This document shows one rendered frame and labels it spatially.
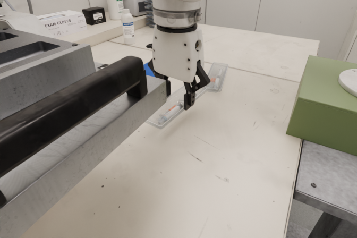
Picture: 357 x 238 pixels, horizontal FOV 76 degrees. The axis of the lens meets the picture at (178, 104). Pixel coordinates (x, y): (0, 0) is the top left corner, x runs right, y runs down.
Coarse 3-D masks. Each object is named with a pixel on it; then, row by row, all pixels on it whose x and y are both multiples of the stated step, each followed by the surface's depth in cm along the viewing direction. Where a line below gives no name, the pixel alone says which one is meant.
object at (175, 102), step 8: (184, 88) 56; (168, 96) 52; (176, 96) 52; (168, 104) 50; (176, 104) 50; (160, 112) 47; (168, 112) 47; (176, 112) 47; (152, 120) 45; (160, 120) 45
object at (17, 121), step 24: (96, 72) 18; (120, 72) 19; (144, 72) 21; (48, 96) 15; (72, 96) 15; (96, 96) 17; (0, 120) 13; (24, 120) 13; (48, 120) 14; (72, 120) 15; (0, 144) 12; (24, 144) 13; (48, 144) 14; (0, 168) 12; (0, 192) 12
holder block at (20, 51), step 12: (0, 36) 33; (12, 36) 32; (24, 36) 31; (36, 36) 31; (0, 48) 27; (12, 48) 27; (24, 48) 28; (36, 48) 29; (48, 48) 29; (60, 48) 27; (0, 60) 26; (12, 60) 27; (24, 60) 24; (36, 60) 24; (0, 72) 21
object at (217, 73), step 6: (216, 66) 76; (222, 66) 76; (210, 72) 73; (216, 72) 73; (222, 72) 73; (210, 78) 69; (216, 78) 69; (222, 78) 69; (210, 84) 66; (216, 84) 66; (222, 84) 66
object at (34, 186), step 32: (32, 64) 19; (64, 64) 22; (96, 64) 29; (0, 96) 18; (32, 96) 20; (128, 96) 23; (160, 96) 26; (96, 128) 18; (128, 128) 22; (32, 160) 16; (64, 160) 16; (96, 160) 19; (32, 192) 14; (64, 192) 17; (0, 224) 13; (32, 224) 15
